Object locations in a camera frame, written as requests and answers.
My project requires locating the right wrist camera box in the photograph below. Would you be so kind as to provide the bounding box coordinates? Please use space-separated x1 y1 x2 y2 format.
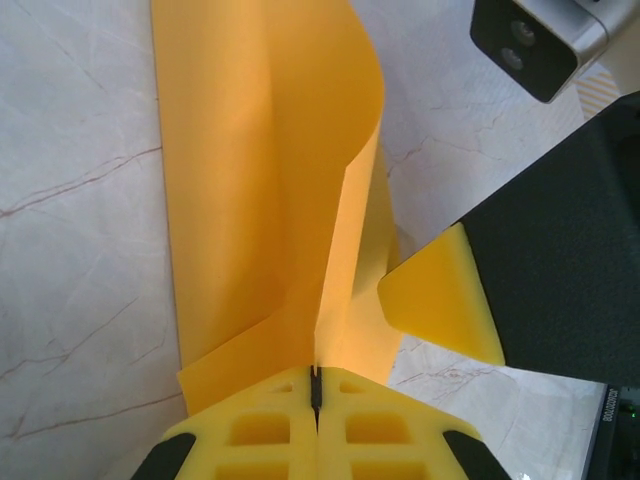
469 0 624 105

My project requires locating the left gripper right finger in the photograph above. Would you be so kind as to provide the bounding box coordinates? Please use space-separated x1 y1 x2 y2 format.
318 367 502 480

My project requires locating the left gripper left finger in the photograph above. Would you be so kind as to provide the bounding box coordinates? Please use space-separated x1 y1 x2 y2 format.
130 364 320 480

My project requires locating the yellow-orange cloth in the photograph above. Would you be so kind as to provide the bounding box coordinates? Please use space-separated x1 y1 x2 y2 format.
149 0 404 416

